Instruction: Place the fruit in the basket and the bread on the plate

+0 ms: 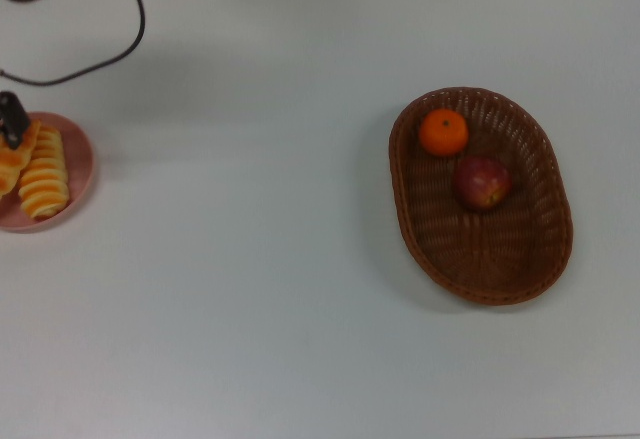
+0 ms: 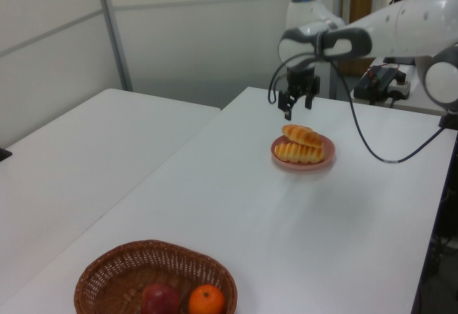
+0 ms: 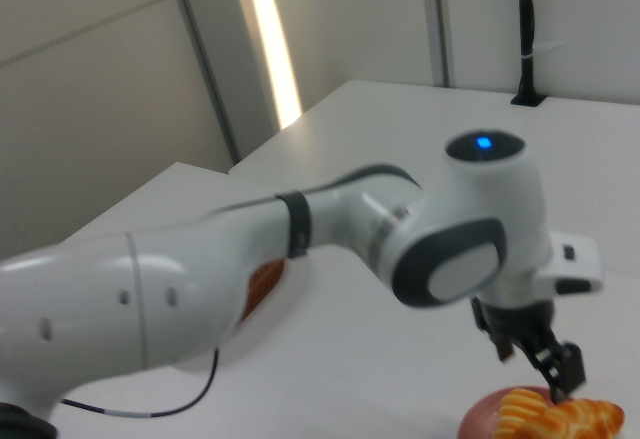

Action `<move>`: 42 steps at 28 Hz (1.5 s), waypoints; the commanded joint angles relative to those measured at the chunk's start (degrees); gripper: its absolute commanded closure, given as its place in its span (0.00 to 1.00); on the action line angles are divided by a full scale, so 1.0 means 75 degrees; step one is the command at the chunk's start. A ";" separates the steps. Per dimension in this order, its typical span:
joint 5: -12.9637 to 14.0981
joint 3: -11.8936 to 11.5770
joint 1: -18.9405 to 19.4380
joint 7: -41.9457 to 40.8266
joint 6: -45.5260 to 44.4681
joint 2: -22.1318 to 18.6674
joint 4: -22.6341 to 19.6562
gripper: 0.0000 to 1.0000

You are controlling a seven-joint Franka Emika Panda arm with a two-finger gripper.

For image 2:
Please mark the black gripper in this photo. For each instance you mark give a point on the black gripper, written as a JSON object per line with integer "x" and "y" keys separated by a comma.
{"x": 300, "y": 83}

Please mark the braided toy bread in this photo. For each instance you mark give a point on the braided toy bread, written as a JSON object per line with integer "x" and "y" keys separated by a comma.
{"x": 302, "y": 135}

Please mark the ridged toy bread loaf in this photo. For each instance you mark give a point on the ridged toy bread loaf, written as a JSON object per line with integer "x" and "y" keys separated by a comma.
{"x": 298, "y": 153}

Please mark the toy orange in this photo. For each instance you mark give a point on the toy orange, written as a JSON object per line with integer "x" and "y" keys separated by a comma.
{"x": 207, "y": 299}

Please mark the red toy apple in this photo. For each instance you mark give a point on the red toy apple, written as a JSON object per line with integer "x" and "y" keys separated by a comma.
{"x": 159, "y": 298}

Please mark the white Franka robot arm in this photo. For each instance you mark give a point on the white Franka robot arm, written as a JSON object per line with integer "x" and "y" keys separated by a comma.
{"x": 400, "y": 28}

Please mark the pink plate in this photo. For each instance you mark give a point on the pink plate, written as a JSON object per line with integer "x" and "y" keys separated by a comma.
{"x": 329, "y": 149}

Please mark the brown woven basket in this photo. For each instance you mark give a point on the brown woven basket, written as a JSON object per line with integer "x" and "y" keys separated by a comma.
{"x": 107, "y": 274}

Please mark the black electronics box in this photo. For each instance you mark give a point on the black electronics box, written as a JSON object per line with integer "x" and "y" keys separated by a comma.
{"x": 372, "y": 85}

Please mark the white emergency stop button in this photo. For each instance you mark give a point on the white emergency stop button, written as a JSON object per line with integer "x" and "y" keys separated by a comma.
{"x": 400, "y": 87}

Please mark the black table clamp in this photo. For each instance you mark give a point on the black table clamp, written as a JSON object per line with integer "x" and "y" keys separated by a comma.
{"x": 5, "y": 154}
{"x": 451, "y": 121}

